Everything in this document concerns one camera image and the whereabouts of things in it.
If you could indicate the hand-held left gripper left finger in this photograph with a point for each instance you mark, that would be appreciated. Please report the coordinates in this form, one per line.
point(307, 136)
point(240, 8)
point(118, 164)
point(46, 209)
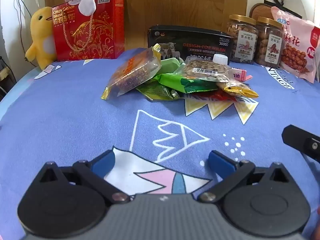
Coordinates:
point(105, 160)

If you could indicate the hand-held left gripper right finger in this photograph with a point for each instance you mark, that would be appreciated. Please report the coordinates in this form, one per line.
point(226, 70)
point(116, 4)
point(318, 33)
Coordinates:
point(221, 162)

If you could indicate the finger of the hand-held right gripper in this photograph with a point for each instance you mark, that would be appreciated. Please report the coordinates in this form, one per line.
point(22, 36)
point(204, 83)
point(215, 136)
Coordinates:
point(297, 137)

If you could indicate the red snack packet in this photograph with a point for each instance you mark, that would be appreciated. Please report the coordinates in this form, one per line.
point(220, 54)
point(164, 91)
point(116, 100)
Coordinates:
point(212, 96)

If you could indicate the olive green snack packet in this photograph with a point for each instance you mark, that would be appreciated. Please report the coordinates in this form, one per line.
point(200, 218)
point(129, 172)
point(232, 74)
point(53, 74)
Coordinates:
point(155, 91)

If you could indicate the brown brittle packet gold edges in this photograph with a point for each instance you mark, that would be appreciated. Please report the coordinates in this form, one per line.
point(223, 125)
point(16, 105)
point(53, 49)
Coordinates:
point(132, 72)

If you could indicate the bright green snack packet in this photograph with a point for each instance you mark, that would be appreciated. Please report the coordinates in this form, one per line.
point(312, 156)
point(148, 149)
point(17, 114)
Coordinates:
point(175, 81)

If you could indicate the clear nut packet gold edges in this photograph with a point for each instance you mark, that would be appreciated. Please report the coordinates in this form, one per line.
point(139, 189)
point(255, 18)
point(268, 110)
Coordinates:
point(207, 70)

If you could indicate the light green snack packet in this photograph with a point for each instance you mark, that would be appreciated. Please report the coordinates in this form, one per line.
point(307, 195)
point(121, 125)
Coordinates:
point(170, 65)

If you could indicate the black tin box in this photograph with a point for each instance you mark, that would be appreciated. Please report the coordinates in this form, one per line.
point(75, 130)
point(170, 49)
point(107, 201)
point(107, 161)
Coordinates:
point(200, 40)

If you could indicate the blue printed cloth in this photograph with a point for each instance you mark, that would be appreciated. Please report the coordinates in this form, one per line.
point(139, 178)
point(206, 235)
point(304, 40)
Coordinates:
point(75, 120)

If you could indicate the small pink box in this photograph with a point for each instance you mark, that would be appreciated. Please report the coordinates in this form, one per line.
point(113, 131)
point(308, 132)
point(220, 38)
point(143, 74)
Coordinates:
point(241, 75)

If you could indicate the pink snack bag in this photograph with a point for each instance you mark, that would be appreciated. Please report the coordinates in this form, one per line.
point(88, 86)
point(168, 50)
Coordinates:
point(302, 42)

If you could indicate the pecan jar gold lid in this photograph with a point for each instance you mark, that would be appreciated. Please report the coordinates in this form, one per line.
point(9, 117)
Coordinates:
point(271, 45)

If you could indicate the white bottle cap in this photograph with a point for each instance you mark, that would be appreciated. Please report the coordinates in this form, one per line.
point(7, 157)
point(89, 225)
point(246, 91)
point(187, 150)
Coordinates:
point(220, 59)

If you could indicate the cashew jar gold lid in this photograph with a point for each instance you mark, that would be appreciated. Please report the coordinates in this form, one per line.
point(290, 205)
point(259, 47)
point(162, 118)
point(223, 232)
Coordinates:
point(243, 42)

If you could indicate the red gift box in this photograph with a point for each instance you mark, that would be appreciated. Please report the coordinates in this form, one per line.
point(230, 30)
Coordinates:
point(100, 30)

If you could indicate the yellow plush duck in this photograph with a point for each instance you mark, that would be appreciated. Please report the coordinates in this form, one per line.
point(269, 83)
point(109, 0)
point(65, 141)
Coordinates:
point(41, 30)

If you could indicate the wooden board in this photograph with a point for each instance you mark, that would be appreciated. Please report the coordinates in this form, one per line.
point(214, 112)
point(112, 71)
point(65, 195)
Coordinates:
point(187, 2)

